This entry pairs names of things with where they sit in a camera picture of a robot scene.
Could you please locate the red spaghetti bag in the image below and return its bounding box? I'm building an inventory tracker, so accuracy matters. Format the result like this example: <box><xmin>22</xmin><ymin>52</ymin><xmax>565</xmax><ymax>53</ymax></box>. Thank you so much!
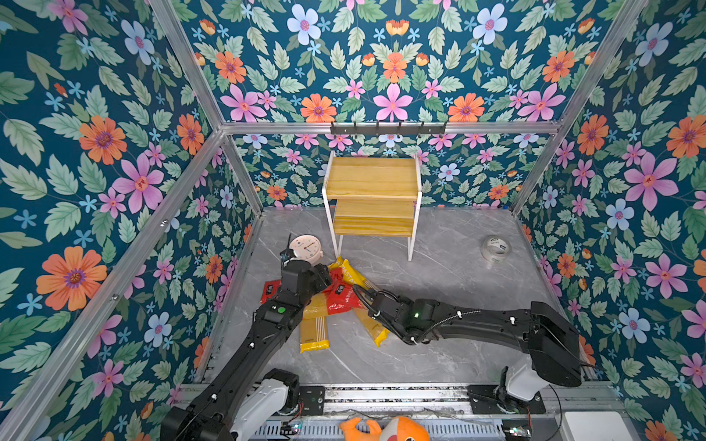
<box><xmin>323</xmin><ymin>268</ymin><xmax>363</xmax><ymax>315</ymax></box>
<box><xmin>260</xmin><ymin>280</ymin><xmax>281</xmax><ymax>304</ymax></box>

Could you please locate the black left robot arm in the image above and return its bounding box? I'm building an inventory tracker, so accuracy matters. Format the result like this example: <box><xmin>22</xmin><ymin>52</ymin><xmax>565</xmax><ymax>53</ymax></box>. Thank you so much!
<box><xmin>161</xmin><ymin>249</ymin><xmax>332</xmax><ymax>440</ymax></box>

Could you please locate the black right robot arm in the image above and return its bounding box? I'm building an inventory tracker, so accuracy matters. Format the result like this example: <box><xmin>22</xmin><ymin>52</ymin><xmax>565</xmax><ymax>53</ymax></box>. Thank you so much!
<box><xmin>353</xmin><ymin>285</ymin><xmax>585</xmax><ymax>410</ymax></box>

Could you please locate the yellow pasta bag left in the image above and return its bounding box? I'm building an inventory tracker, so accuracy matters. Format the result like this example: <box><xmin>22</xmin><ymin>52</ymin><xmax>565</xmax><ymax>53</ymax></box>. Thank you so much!
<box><xmin>329</xmin><ymin>257</ymin><xmax>390</xmax><ymax>347</ymax></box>

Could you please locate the yellow pasta bag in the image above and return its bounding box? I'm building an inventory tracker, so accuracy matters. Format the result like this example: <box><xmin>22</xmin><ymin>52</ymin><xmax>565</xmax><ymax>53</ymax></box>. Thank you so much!
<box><xmin>299</xmin><ymin>293</ymin><xmax>330</xmax><ymax>354</ymax></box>
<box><xmin>329</xmin><ymin>257</ymin><xmax>390</xmax><ymax>347</ymax></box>

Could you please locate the yellow pasta bag bottom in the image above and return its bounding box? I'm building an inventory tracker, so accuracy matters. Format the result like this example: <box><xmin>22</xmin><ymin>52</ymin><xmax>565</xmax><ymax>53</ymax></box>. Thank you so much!
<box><xmin>299</xmin><ymin>293</ymin><xmax>330</xmax><ymax>354</ymax></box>

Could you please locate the pink round clock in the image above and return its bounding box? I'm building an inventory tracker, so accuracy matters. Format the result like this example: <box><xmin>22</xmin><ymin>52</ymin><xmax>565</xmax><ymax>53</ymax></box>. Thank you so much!
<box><xmin>290</xmin><ymin>234</ymin><xmax>324</xmax><ymax>266</ymax></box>

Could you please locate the orange plush toy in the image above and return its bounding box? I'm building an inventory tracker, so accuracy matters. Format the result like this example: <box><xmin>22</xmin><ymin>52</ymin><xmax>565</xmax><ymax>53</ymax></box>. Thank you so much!
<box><xmin>338</xmin><ymin>416</ymin><xmax>430</xmax><ymax>441</ymax></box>

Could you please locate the white box corner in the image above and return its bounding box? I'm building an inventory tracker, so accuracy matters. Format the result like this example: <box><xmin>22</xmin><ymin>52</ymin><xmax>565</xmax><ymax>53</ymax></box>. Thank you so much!
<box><xmin>560</xmin><ymin>412</ymin><xmax>634</xmax><ymax>441</ymax></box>

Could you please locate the black hook rail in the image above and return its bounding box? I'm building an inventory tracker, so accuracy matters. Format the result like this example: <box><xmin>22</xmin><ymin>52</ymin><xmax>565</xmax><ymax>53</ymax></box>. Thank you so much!
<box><xmin>329</xmin><ymin>121</ymin><xmax>447</xmax><ymax>137</ymax></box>

